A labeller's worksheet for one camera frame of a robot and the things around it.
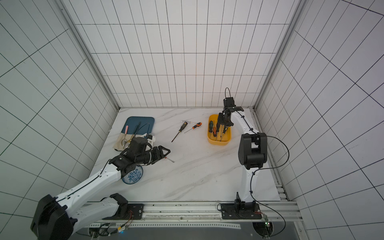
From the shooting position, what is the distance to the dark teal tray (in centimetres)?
106

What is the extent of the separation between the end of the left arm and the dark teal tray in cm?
36

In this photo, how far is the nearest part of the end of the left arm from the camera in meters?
0.57
